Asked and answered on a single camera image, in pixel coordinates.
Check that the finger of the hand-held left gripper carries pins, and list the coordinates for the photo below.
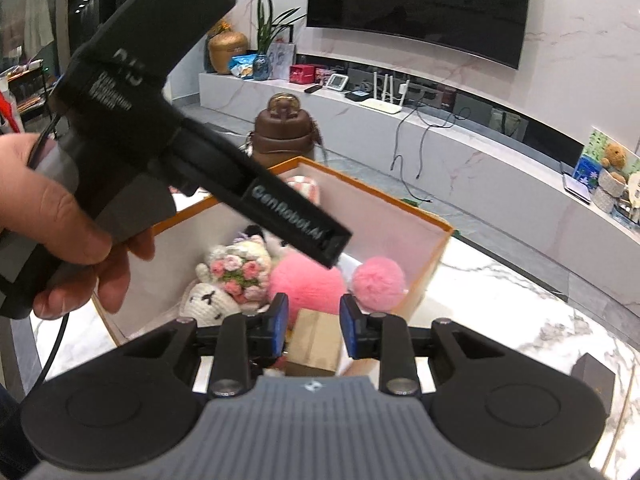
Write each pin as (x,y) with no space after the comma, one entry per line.
(280,205)

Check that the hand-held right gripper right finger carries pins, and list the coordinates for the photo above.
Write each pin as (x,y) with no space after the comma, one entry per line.
(350,327)

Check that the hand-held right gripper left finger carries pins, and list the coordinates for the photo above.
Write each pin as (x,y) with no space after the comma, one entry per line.
(281,322)

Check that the white plush pink striped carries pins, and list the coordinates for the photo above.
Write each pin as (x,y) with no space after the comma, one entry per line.
(305,185)

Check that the small gold box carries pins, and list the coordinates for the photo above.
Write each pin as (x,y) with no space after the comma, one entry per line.
(315,340)

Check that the cream crochet doll purple flower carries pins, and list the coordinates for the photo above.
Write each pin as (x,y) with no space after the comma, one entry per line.
(235,270)

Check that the white crochet face doll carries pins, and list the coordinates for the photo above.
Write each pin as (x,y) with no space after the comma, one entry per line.
(210,305)

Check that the orange storage box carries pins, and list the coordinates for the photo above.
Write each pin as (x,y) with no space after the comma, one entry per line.
(375,205)

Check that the white marble desktop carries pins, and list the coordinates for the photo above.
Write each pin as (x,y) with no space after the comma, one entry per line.
(500,300)

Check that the person's left hand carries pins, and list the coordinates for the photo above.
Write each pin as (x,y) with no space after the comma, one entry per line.
(60,220)

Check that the large pink pom-pom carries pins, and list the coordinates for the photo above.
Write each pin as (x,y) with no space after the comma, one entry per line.
(305,285)

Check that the small pink pom-pom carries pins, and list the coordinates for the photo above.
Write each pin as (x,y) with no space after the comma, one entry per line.
(377,282)

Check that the brown water bottle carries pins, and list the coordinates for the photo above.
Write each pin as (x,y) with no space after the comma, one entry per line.
(280,135)

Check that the black remote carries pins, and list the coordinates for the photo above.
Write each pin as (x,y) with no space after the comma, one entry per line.
(313,89)

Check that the blue snack bag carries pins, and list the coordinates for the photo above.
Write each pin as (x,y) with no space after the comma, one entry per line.
(242,66)

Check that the red box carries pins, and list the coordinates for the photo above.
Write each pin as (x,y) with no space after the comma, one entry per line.
(306,75)

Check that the small black device box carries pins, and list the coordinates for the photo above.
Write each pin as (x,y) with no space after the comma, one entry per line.
(357,96)

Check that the white display device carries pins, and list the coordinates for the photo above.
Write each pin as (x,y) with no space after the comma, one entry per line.
(336,82)

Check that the blue glass vase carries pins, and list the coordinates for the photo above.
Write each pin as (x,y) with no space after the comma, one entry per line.
(261,67)

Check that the white printed gift bag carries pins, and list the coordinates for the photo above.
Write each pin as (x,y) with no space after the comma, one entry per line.
(282,62)

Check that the white router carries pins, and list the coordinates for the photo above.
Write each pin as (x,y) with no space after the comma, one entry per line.
(385,105)

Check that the green potted plant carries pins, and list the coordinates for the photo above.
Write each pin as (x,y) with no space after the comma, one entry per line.
(270,20)

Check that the grey paper bag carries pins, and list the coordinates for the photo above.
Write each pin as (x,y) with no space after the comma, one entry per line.
(505,122)

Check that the black television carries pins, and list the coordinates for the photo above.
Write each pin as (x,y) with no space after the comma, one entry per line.
(420,5)

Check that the black gift box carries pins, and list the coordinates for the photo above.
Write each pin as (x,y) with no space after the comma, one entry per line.
(592,380)

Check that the grey notebook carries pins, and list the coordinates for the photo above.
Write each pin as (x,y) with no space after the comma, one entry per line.
(575,185)

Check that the flower painting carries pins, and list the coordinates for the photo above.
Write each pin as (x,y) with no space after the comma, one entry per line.
(587,170)

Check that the brown teddy bear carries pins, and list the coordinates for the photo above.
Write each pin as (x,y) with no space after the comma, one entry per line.
(615,156)

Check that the white round fan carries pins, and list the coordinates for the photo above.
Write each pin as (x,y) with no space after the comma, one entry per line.
(635,190)

